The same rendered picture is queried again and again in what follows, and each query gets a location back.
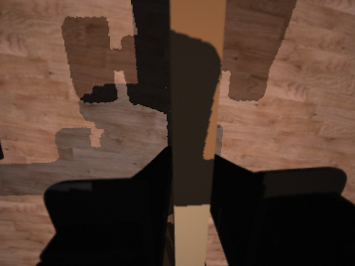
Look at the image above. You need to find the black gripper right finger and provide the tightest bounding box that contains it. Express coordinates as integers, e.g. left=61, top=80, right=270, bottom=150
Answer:
left=210, top=154, right=347, bottom=266

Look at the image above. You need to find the long tan wooden rail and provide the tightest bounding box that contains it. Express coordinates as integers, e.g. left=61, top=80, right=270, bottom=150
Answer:
left=168, top=0, right=226, bottom=266

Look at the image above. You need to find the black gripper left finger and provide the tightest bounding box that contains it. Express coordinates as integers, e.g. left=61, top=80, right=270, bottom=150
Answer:
left=43, top=146, right=173, bottom=266

